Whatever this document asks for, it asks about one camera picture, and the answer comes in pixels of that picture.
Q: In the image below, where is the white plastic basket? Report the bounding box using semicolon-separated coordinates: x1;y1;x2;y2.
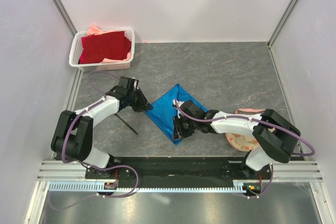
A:
69;26;135;71

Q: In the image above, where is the grey slotted cable duct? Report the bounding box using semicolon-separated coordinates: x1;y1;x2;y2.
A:
48;180;251;193

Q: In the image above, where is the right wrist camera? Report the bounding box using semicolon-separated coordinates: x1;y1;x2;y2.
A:
173;100;206;120

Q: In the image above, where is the red cloth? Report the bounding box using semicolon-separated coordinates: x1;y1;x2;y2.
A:
79;31;132;64

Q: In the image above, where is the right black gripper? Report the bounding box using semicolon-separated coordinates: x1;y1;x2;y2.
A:
172;114;197;140

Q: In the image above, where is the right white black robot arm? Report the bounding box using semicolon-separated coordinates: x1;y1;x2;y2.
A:
173;109;300;179

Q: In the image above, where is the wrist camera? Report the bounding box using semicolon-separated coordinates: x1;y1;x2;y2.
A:
173;100;206;120
116;76;139;95

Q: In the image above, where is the floral round pot holder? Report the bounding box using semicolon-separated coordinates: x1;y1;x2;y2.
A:
225;108;265;152

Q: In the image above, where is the pink cloth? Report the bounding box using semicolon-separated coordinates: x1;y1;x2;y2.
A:
87;25;116;36

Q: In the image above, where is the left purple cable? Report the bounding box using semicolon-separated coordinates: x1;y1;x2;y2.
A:
48;71;140;210

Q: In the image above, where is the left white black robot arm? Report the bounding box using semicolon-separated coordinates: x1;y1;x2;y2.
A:
51;88;153;178

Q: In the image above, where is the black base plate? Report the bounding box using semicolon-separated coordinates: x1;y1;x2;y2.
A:
86;156;271;180

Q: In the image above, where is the blue cloth napkin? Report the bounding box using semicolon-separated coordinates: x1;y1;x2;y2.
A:
145;84;208;145

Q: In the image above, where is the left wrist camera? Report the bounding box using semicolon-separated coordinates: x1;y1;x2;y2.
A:
116;76;139;95

